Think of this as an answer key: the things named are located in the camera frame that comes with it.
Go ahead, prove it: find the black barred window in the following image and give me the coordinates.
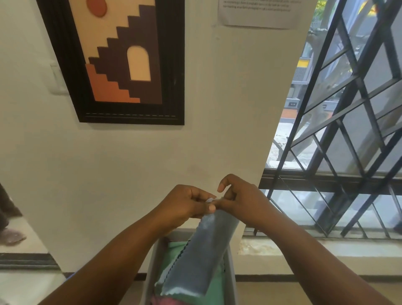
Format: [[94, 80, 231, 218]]
[[254, 0, 402, 239]]

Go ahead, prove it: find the teal cloth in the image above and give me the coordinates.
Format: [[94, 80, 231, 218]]
[[154, 240, 227, 305]]

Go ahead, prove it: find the person's right hand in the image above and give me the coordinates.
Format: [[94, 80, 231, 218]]
[[216, 173, 283, 233]]

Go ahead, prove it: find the dark picture frame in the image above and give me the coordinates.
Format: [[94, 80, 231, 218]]
[[36, 0, 185, 126]]

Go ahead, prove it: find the person's left forearm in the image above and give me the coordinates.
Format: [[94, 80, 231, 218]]
[[39, 217, 172, 305]]

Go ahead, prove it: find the grey plastic tray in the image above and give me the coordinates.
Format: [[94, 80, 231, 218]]
[[139, 237, 240, 305]]

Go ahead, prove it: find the white paper notice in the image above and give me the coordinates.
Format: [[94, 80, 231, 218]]
[[217, 0, 310, 31]]

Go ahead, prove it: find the light blue cloth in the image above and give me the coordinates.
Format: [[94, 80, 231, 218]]
[[160, 197, 241, 297]]

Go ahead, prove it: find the person's right forearm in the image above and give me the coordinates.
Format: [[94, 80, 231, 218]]
[[265, 217, 393, 305]]

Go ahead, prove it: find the person's left hand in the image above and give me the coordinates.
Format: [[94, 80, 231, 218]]
[[155, 184, 217, 235]]

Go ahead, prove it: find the white wall switch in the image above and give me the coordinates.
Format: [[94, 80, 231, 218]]
[[47, 61, 70, 95]]

